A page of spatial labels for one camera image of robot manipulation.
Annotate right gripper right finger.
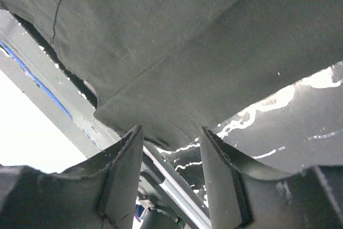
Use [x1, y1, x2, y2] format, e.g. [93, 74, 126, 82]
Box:
[200, 127, 342, 228]

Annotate black button shirt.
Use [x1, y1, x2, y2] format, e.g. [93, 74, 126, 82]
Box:
[1, 0, 342, 150]

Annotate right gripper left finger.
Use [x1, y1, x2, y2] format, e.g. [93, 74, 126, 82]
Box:
[1, 125, 143, 228]

